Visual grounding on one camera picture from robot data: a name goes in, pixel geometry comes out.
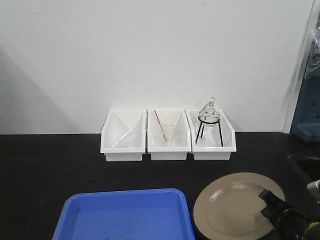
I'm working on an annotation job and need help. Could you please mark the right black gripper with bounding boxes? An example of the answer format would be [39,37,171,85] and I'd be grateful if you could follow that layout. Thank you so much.
[258,189,320,240]

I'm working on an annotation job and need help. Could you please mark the beige plate black rim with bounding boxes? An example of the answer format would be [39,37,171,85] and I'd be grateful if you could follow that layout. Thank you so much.
[193,172,286,240]

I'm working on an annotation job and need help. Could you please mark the blue plastic tray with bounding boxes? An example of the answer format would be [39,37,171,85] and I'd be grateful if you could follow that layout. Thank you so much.
[52,188,195,240]

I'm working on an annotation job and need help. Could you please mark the black sink basin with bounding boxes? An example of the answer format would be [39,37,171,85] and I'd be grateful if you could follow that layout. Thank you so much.
[288,155,320,183]

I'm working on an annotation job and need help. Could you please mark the right white storage bin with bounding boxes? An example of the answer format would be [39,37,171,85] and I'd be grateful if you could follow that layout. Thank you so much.
[185,109,237,161]

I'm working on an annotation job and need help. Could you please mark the white storage bin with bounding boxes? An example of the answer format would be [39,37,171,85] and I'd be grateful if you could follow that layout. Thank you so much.
[147,109,192,161]
[100,109,147,162]
[185,109,237,161]

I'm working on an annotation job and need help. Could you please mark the blue lab equipment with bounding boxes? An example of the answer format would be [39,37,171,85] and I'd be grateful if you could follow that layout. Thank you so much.
[290,0,320,142]

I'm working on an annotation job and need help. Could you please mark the black tripod stand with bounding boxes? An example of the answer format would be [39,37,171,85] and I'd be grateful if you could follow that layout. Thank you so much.
[195,116,224,147]

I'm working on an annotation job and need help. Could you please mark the glass flask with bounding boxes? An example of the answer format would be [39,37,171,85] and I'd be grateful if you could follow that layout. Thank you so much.
[198,97,220,127]

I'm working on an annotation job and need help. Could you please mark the middle white storage bin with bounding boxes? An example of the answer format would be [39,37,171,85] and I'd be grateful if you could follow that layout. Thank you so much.
[147,109,192,161]

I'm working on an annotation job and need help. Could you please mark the clear glass beaker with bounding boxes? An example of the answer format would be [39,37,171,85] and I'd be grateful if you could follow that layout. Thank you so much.
[156,124,174,147]

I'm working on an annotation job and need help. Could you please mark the left white storage bin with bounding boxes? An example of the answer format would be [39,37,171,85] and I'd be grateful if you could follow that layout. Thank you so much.
[100,109,147,162]

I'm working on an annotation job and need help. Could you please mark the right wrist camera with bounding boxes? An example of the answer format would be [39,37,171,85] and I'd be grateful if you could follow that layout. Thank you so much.
[307,180,320,204]

